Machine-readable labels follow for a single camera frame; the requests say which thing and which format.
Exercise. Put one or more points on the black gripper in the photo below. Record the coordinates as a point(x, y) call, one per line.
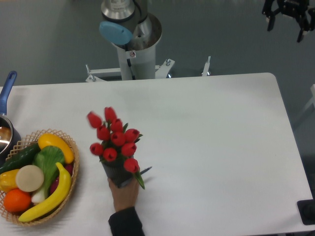
point(292, 8)

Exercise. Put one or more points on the green cucumber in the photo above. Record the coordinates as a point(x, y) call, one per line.
point(23, 158)

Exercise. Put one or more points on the purple red vegetable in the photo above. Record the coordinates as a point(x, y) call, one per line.
point(54, 185)

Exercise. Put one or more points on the black sleeved forearm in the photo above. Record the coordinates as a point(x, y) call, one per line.
point(126, 223)

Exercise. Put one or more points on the woven wicker basket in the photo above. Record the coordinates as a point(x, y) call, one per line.
point(74, 160)

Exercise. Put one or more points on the blue handled saucepan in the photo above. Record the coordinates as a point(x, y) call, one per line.
point(9, 136)

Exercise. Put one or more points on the red tulip bouquet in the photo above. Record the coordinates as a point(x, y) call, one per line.
point(116, 139)

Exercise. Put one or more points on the orange fruit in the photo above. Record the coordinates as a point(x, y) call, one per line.
point(17, 200)

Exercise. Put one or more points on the yellow banana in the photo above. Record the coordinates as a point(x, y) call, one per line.
point(52, 201)

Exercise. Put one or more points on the person's bare hand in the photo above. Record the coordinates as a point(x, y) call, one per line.
point(125, 197)

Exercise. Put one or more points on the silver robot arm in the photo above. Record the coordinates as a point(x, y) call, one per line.
point(128, 24)

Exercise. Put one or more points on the dark grey ribbed vase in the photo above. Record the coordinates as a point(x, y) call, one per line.
point(116, 172)

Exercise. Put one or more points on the white frame at right edge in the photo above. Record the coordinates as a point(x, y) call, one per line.
point(306, 111)

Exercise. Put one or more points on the black device at table edge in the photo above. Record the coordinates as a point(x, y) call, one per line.
point(307, 211)

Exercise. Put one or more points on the yellow bell pepper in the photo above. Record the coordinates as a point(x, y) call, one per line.
point(7, 180)

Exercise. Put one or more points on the beige round disc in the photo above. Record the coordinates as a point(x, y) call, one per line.
point(29, 178)

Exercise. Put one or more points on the green bok choy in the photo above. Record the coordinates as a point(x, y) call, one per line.
point(46, 160)

